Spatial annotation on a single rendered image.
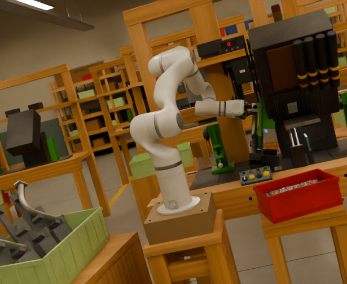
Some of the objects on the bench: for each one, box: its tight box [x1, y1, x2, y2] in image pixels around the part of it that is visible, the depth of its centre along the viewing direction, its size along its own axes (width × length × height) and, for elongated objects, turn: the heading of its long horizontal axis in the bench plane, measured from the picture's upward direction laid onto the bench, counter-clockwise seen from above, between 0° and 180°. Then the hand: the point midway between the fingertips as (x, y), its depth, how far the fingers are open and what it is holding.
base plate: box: [190, 135, 347, 191], centre depth 250 cm, size 42×110×2 cm, turn 142°
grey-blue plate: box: [304, 134, 315, 164], centre depth 232 cm, size 10×2×14 cm, turn 52°
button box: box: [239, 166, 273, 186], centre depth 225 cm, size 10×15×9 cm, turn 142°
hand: (253, 109), depth 250 cm, fingers closed on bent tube, 3 cm apart
